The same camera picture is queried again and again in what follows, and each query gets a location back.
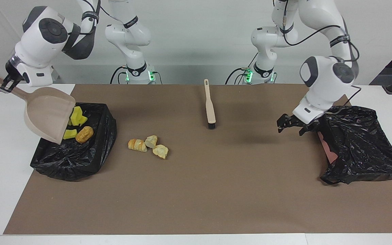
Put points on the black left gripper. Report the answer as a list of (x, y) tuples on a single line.
[(310, 124)]

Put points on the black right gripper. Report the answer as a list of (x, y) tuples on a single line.
[(14, 74)]

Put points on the beige plastic dustpan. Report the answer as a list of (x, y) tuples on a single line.
[(46, 112)]

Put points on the yellow sponge piece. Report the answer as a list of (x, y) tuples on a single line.
[(76, 113), (82, 120), (69, 134)]

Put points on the beige brush with black bristles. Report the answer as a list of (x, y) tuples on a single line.
[(210, 109)]

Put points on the brown bread roll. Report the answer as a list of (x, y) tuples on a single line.
[(84, 134)]

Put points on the pale bread chunk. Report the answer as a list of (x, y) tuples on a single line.
[(151, 141), (161, 151)]

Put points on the orange croissant piece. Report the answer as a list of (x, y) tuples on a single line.
[(136, 145)]

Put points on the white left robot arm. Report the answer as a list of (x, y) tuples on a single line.
[(325, 78)]

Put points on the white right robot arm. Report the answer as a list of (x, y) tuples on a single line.
[(46, 34)]

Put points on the pink plastic bin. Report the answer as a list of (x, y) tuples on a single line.
[(328, 151)]

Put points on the loose black trash bag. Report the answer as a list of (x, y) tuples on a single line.
[(362, 143)]

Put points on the black bag lined bin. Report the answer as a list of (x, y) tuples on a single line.
[(80, 160)]

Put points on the brown table mat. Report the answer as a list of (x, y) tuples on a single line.
[(196, 211)]

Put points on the white wall socket box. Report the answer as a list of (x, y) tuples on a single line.
[(56, 75)]

